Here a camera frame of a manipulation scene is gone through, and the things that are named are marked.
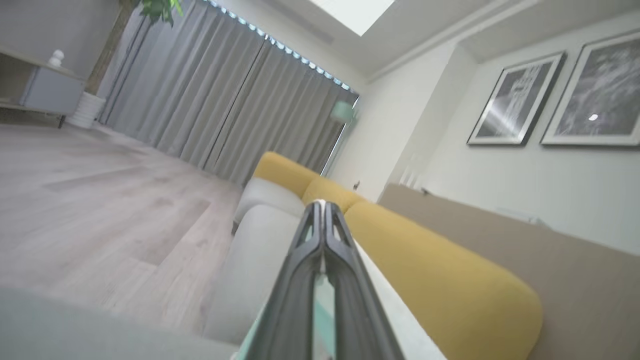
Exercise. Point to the rounded yellow sofa end cushion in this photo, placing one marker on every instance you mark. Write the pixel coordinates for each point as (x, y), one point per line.
(285, 172)

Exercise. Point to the green leafy potted tree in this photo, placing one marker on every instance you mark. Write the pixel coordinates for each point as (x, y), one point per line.
(112, 45)

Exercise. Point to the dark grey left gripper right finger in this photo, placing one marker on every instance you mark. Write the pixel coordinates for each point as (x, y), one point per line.
(355, 310)

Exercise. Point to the black white framed picture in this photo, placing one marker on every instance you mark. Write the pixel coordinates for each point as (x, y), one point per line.
(600, 92)
(517, 100)

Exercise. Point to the mint green floor lamp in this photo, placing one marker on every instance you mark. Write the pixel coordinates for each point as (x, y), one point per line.
(343, 112)

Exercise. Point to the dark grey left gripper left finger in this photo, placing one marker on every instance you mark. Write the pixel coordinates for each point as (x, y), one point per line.
(290, 300)

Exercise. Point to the long grey sofa seat cushion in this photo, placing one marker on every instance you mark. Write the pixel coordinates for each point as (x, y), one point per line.
(255, 270)

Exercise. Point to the grey pleated curtain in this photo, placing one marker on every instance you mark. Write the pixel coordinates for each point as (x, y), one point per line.
(215, 95)

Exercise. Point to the small white figurine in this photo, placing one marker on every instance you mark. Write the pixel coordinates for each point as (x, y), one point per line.
(56, 58)

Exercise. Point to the mint and grey TV cabinet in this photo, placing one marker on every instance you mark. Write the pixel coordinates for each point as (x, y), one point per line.
(45, 90)

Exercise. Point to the taupe low partition wall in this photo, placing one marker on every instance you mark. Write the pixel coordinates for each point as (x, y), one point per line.
(550, 270)

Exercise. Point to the white slatted rack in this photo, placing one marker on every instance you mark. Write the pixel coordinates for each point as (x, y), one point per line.
(412, 172)

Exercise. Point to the long yellow sofa back cushion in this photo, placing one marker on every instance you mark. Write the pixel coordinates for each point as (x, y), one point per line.
(450, 290)

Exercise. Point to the white ribbed plant pot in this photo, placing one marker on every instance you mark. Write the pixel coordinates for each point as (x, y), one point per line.
(86, 111)

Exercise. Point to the short yellow sofa back cushion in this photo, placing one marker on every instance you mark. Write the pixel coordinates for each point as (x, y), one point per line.
(332, 192)

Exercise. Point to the small grey sofa seat cushion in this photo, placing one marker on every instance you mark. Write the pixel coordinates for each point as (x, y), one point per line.
(265, 197)

